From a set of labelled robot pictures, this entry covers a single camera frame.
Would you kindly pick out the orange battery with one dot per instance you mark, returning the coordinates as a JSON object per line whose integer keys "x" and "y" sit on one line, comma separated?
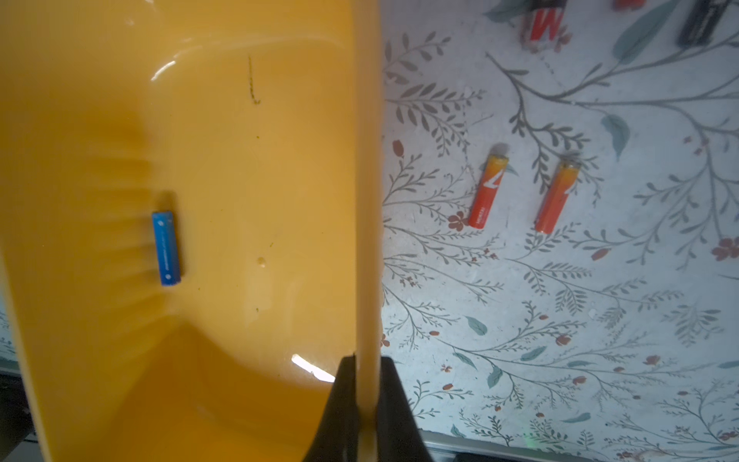
{"x": 628, "y": 5}
{"x": 561, "y": 187}

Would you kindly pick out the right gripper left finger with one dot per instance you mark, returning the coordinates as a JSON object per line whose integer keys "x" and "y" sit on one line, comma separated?
{"x": 336, "y": 439}

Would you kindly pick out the floral table mat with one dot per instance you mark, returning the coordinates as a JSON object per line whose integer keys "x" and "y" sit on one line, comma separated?
{"x": 615, "y": 338}

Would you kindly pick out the blue battery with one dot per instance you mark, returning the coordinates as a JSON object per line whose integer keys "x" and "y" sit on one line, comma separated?
{"x": 166, "y": 248}

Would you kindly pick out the black red battery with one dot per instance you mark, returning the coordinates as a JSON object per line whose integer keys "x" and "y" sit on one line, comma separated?
{"x": 542, "y": 24}

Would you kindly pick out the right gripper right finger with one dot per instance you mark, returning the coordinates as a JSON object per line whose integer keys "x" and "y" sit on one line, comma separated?
{"x": 398, "y": 437}

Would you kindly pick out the yellow plastic storage box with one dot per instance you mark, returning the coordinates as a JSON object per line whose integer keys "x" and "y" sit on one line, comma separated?
{"x": 245, "y": 120}

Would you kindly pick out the orange battery front mat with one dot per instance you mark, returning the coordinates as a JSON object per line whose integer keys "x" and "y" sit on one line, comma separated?
{"x": 487, "y": 190}

